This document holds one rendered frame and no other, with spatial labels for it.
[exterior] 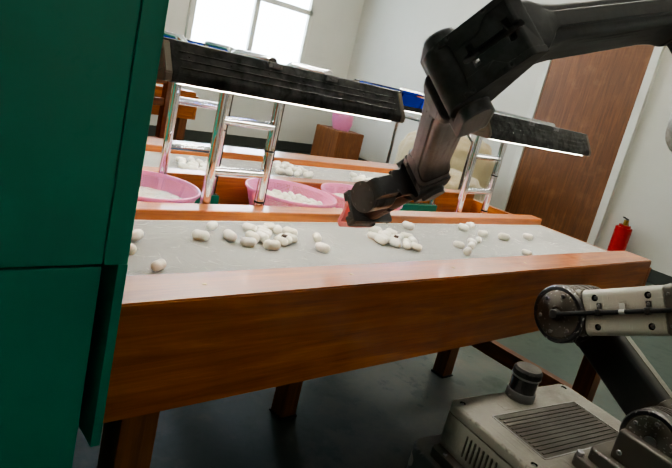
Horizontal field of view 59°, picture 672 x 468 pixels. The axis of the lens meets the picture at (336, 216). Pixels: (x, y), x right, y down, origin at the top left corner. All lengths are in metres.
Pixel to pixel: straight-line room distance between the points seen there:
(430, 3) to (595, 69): 2.24
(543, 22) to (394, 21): 7.06
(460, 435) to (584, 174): 4.77
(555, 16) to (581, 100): 5.42
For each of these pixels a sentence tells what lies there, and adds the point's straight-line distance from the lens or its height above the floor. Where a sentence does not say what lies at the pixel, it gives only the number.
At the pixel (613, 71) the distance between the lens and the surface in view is 6.05.
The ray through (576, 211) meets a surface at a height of 0.38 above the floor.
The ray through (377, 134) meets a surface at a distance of 7.61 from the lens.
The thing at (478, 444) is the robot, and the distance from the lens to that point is 1.40.
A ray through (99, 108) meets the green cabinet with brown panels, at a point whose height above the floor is 1.03.
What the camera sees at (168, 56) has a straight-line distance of 1.11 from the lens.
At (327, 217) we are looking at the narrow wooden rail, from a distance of 1.57.
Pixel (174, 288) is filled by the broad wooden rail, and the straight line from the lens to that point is 0.92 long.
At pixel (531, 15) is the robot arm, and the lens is 0.69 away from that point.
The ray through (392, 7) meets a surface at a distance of 7.82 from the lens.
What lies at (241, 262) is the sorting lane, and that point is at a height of 0.74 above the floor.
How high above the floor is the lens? 1.13
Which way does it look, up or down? 13 degrees down
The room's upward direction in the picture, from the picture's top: 14 degrees clockwise
